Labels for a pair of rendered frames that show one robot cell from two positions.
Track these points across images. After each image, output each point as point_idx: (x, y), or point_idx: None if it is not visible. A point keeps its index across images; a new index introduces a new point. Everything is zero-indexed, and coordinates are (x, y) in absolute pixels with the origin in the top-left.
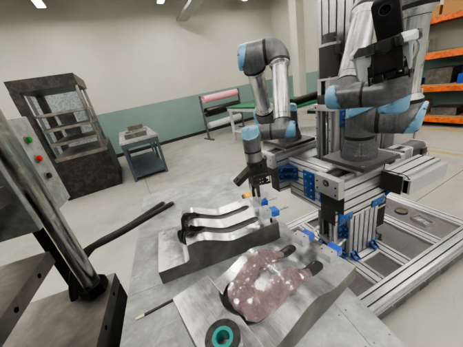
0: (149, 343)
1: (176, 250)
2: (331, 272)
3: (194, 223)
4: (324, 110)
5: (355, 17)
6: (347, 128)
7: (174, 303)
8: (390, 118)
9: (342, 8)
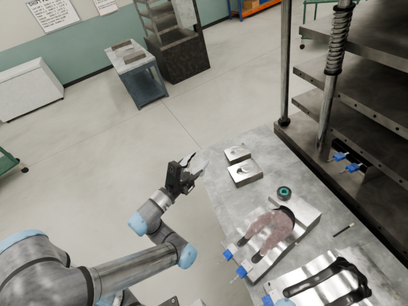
0: (332, 212)
1: (358, 267)
2: (234, 238)
3: (347, 278)
4: None
5: (105, 276)
6: None
7: (332, 232)
8: (131, 294)
9: None
